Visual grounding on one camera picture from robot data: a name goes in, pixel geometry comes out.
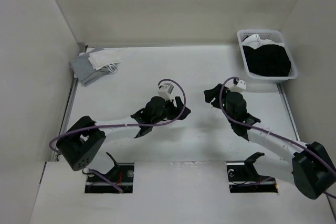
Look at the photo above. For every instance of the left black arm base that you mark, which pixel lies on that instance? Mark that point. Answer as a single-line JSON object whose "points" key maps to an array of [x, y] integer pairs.
{"points": [[117, 180]]}

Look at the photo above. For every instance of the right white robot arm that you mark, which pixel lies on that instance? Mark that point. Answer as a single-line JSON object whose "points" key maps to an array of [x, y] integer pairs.
{"points": [[307, 166]]}

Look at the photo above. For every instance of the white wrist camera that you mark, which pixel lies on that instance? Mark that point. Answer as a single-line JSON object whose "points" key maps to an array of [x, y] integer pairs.
{"points": [[238, 86], [165, 91]]}

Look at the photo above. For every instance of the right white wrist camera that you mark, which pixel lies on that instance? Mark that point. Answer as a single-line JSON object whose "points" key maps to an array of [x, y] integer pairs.
{"points": [[238, 86]]}

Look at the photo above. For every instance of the white plastic basket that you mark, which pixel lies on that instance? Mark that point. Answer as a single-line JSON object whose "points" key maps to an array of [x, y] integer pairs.
{"points": [[275, 36]]}

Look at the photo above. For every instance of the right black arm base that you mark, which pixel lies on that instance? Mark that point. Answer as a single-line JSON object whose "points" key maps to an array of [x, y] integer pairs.
{"points": [[243, 177]]}

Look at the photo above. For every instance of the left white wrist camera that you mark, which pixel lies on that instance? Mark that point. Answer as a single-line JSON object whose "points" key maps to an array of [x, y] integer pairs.
{"points": [[165, 91]]}

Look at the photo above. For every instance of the black tank top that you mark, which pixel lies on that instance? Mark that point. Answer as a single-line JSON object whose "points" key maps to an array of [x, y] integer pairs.
{"points": [[268, 61]]}

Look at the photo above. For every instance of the folded grey tank top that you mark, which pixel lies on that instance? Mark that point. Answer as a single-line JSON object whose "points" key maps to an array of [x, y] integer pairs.
{"points": [[84, 71]]}

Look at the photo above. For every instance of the white tank top in basket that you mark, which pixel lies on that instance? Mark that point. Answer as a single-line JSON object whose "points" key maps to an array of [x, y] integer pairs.
{"points": [[254, 41]]}

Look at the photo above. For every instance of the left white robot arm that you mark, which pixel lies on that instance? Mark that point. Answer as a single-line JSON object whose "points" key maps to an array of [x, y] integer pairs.
{"points": [[80, 148]]}

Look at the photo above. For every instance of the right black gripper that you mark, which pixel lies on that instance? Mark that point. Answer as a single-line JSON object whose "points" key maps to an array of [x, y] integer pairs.
{"points": [[210, 94]]}

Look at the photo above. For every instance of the folded white tank top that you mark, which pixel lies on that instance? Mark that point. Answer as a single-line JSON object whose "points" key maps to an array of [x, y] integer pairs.
{"points": [[105, 59]]}

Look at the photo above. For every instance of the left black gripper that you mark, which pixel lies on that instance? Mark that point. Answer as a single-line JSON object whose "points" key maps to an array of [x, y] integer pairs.
{"points": [[176, 109]]}

